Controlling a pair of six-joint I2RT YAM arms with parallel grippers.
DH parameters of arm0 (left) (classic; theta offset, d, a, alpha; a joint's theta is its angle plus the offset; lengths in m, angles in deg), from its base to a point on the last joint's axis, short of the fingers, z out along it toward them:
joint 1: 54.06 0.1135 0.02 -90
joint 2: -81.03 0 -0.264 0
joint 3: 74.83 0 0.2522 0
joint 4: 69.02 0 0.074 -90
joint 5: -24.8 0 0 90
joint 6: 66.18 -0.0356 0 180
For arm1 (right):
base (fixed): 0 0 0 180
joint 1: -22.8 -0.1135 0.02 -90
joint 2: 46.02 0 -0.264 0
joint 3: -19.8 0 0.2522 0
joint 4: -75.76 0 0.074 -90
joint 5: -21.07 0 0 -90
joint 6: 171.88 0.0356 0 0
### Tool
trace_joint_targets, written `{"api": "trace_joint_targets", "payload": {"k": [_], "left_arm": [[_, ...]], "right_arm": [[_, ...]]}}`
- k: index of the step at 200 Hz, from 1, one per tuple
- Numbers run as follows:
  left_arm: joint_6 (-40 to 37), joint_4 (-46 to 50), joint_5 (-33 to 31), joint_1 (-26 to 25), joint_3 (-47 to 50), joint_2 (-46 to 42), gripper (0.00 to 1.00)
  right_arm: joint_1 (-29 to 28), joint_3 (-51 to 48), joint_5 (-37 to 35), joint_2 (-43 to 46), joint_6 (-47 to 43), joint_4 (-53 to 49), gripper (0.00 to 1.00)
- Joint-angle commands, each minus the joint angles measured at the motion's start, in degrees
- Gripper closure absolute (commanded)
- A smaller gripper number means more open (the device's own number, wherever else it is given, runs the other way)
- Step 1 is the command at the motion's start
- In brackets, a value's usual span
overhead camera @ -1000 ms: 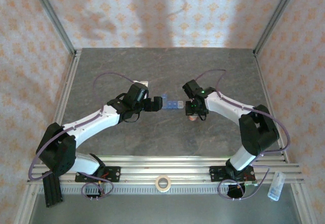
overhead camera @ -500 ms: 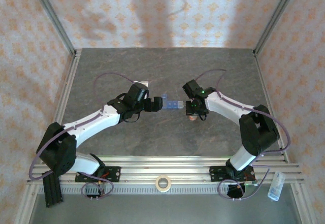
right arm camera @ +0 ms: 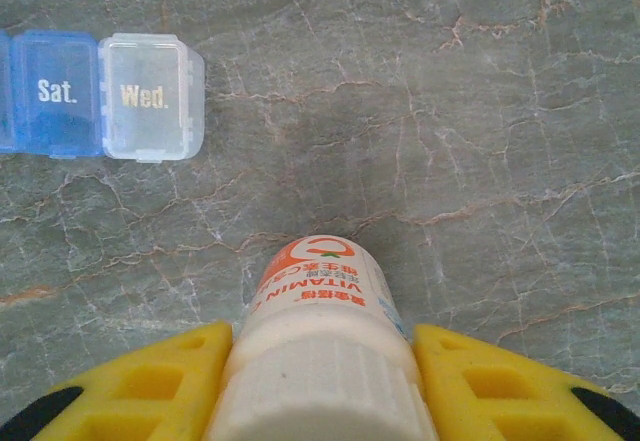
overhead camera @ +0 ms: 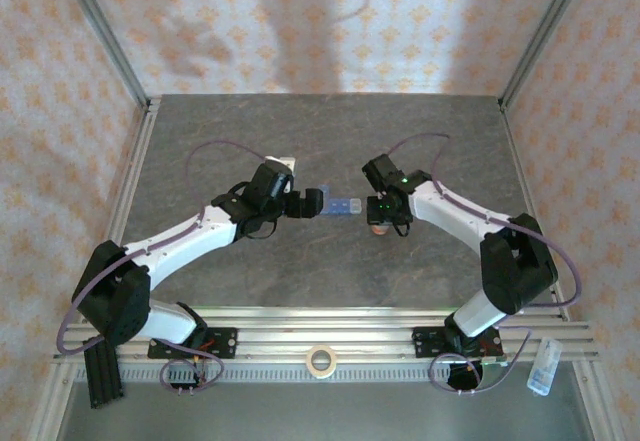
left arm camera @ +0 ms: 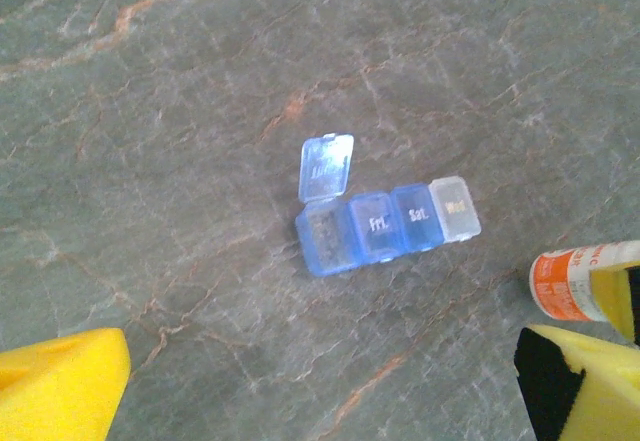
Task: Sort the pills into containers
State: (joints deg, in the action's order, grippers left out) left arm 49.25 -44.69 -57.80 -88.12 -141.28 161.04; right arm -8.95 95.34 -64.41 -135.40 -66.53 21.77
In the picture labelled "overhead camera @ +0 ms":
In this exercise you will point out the blue weekly pill organizer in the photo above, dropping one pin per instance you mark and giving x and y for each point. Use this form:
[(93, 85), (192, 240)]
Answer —
[(342, 206)]

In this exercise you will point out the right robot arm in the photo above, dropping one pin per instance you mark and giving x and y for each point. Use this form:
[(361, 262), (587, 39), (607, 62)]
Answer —
[(515, 266)]

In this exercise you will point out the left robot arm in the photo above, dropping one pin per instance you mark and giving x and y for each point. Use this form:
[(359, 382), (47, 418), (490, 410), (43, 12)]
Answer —
[(175, 246)]

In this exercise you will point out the aluminium mounting rails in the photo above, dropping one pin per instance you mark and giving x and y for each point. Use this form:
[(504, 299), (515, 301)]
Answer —
[(320, 328)]

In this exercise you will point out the beige tape roll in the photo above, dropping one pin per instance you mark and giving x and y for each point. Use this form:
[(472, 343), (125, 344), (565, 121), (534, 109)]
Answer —
[(311, 361)]

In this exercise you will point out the green circuit board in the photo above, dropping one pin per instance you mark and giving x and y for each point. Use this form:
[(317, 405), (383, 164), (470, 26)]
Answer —
[(494, 361)]

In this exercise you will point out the clear plastic box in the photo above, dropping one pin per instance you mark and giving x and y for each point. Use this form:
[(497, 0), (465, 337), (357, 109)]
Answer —
[(543, 368)]

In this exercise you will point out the black ridged bar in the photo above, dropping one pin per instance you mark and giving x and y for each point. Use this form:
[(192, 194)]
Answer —
[(102, 376)]

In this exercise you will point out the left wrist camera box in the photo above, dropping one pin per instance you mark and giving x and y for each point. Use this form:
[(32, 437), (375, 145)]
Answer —
[(285, 162)]

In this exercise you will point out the aluminium side rail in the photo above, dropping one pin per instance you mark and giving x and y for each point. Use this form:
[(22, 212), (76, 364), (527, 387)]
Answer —
[(127, 191), (530, 196)]

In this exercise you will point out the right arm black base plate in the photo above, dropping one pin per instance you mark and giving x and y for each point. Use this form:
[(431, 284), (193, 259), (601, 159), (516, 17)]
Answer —
[(425, 343)]

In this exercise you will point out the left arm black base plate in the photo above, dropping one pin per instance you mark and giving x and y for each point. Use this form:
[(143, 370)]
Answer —
[(227, 343)]

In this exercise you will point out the aluminium frame post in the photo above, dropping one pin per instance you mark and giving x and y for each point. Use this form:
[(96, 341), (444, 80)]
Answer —
[(107, 41), (545, 36)]

